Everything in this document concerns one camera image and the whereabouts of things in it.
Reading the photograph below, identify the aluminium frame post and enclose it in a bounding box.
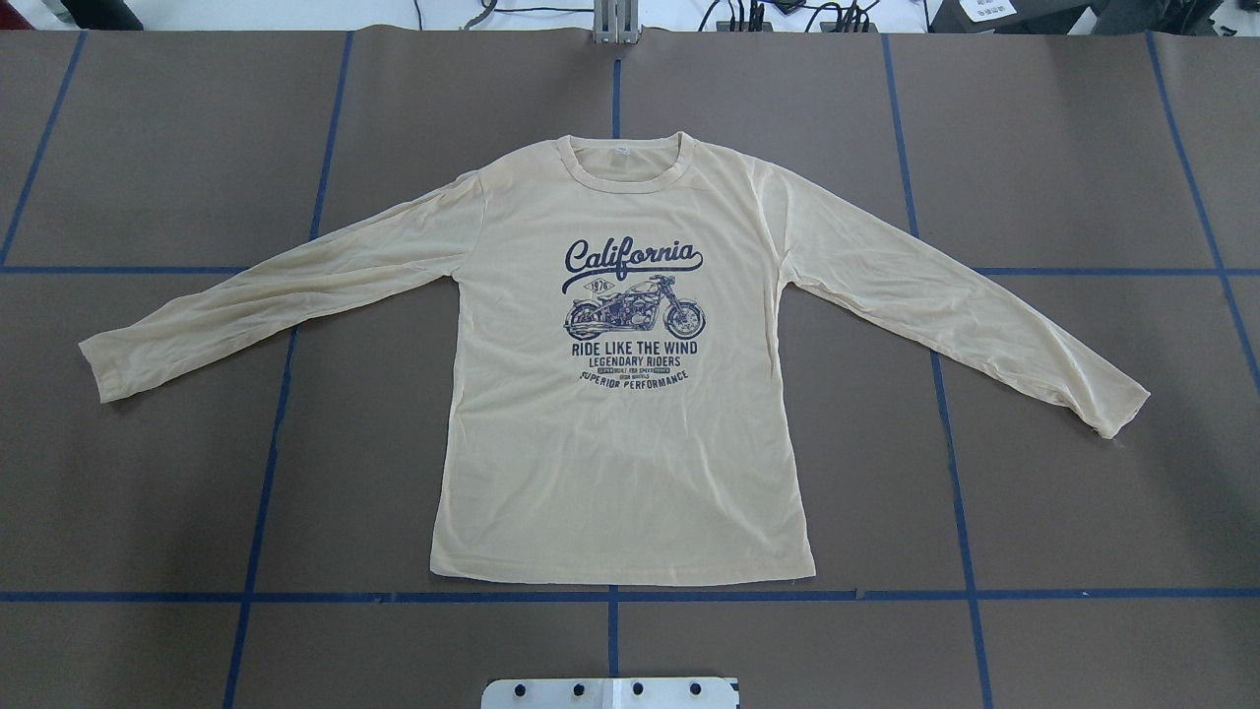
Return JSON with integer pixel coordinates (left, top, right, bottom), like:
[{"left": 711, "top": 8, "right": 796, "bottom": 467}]
[{"left": 593, "top": 0, "right": 643, "bottom": 45}]

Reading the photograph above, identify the cream long-sleeve printed shirt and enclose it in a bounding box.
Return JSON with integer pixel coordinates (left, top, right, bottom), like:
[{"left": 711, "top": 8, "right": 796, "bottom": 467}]
[{"left": 79, "top": 133, "right": 1149, "bottom": 586}]

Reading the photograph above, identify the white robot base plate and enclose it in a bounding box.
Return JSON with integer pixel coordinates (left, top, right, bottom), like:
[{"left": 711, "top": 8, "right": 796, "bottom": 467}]
[{"left": 480, "top": 678, "right": 741, "bottom": 708}]

